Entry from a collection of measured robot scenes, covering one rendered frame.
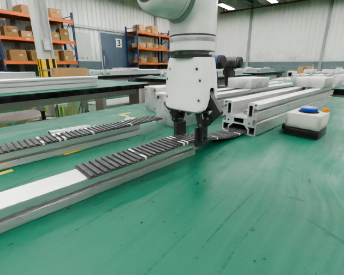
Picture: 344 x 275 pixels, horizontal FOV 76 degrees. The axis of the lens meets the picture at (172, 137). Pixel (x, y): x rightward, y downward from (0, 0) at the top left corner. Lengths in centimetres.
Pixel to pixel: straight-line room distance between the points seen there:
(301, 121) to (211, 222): 43
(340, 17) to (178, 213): 1554
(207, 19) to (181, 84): 12
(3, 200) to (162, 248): 19
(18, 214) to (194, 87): 31
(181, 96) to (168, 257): 28
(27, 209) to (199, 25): 36
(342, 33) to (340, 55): 115
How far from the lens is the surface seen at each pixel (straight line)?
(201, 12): 41
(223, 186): 35
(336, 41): 1557
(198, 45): 40
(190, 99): 41
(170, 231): 27
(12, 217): 32
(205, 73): 40
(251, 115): 62
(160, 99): 67
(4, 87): 181
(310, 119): 64
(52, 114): 392
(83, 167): 35
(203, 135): 43
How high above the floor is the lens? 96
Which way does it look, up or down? 18 degrees down
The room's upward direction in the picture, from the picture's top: straight up
